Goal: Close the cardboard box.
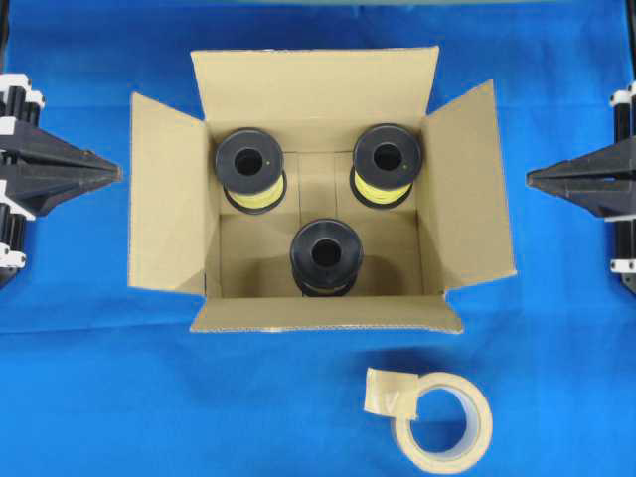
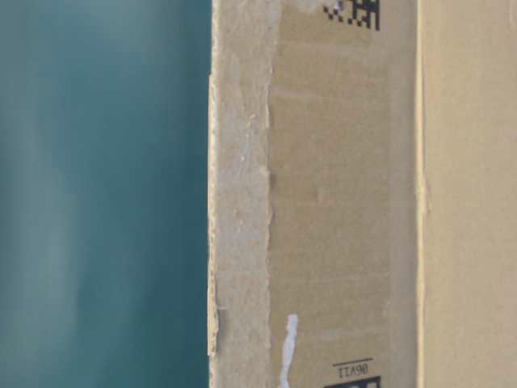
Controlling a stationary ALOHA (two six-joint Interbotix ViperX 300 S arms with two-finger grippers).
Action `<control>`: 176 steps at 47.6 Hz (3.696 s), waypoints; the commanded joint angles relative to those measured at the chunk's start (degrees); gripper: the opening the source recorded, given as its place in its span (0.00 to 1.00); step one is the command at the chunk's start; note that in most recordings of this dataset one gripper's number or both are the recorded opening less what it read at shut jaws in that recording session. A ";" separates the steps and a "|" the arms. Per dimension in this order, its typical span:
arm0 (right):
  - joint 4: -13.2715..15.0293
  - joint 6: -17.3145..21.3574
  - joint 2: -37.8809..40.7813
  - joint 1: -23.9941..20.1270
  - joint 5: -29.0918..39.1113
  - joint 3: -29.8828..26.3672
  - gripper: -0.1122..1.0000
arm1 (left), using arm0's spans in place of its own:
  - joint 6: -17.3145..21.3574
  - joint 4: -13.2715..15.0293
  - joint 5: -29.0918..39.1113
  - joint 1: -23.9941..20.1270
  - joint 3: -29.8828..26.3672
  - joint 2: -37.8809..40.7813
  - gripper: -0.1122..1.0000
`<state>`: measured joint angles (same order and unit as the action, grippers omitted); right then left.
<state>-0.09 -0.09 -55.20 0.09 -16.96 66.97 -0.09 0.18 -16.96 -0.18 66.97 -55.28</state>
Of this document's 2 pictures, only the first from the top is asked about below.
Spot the black spool yellow wire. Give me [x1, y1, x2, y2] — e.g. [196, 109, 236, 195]
[214, 127, 289, 216]
[349, 122, 424, 211]

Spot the brown cardboard box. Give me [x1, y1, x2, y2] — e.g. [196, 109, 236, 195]
[128, 47, 516, 334]

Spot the blue table cloth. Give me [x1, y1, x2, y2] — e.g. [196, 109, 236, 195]
[1, 1, 635, 476]

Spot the black spool yellow wire right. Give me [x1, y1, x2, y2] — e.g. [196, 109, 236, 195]
[349, 122, 424, 211]

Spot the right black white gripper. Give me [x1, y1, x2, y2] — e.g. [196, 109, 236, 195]
[527, 82, 635, 292]

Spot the black spool front centre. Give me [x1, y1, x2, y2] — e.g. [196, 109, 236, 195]
[289, 219, 364, 297]

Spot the black spool yellow wire left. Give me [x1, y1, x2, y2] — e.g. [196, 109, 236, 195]
[214, 127, 289, 216]

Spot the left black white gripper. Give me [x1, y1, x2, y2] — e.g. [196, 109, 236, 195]
[1, 74, 122, 288]

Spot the beige packing tape roll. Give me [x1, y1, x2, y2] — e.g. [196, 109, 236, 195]
[364, 368, 493, 475]

